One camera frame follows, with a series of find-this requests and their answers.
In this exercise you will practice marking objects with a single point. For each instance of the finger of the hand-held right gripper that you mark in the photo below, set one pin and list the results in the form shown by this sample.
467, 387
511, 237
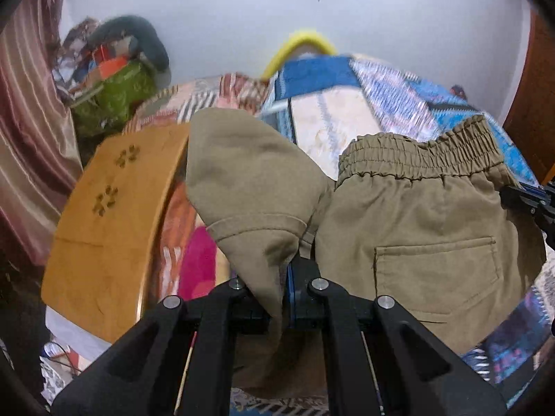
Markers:
527, 201

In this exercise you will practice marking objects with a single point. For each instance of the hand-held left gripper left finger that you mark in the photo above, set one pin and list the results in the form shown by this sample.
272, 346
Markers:
243, 312

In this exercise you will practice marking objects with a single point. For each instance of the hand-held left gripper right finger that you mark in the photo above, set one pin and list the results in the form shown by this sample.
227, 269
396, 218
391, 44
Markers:
291, 299

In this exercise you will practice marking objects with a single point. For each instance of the khaki pants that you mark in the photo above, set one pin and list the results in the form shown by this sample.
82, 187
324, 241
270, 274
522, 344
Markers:
412, 225

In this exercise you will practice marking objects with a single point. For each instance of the pink cloth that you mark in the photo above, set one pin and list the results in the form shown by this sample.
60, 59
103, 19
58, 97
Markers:
199, 264

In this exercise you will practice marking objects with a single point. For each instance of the brown wooden door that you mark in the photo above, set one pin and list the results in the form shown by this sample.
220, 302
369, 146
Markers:
535, 95

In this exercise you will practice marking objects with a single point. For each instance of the wooden lap table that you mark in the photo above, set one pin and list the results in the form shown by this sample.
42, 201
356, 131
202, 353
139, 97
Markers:
112, 234

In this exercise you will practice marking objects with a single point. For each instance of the blue patchwork bedsheet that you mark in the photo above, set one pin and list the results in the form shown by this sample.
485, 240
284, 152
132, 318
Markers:
325, 108

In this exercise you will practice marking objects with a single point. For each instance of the orange striped blanket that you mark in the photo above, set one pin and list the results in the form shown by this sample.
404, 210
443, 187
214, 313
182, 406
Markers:
195, 95

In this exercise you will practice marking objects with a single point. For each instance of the green patterned bag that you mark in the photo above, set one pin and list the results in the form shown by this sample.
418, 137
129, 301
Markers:
119, 95

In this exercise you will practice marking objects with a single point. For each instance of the yellow foam arch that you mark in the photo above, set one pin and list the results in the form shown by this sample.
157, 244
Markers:
303, 41

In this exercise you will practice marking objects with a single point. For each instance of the striped brown curtain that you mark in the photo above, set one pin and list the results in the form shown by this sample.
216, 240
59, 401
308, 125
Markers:
30, 117

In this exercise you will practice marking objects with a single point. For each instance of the grey plush pillow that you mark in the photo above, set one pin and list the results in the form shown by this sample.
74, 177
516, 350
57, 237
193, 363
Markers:
143, 30

